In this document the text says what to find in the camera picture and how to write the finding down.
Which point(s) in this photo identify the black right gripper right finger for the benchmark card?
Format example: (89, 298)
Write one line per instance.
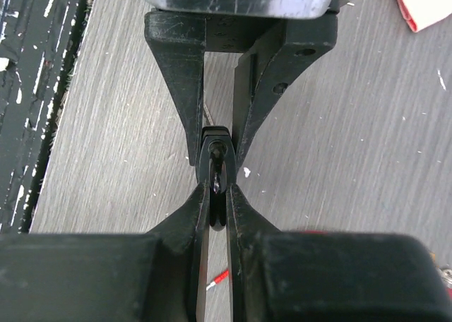
(280, 275)

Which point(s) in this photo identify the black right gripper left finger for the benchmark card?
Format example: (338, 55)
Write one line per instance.
(156, 276)

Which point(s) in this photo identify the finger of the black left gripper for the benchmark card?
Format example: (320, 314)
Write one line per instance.
(178, 44)
(273, 63)

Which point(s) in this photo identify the black padlock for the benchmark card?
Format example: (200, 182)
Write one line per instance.
(212, 135)

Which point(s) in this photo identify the black-headed key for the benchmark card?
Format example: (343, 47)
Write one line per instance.
(217, 202)

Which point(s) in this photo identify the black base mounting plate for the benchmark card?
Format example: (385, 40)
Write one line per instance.
(40, 43)

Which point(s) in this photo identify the pink cloth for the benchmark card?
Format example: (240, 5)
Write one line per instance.
(420, 14)

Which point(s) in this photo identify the red cable seal lock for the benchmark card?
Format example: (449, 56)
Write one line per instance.
(217, 279)

